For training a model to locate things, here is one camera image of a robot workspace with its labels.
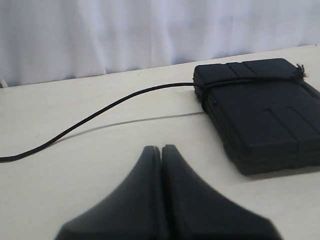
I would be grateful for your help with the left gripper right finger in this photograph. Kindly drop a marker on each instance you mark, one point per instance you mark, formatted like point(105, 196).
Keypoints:
point(196, 211)

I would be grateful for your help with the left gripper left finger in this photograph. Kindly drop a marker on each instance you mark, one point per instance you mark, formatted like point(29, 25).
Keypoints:
point(133, 211)

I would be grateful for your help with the white curtain backdrop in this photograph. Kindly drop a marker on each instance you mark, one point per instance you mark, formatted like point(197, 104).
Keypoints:
point(51, 40)

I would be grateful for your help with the black plastic carry case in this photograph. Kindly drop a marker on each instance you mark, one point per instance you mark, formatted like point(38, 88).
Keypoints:
point(266, 114)

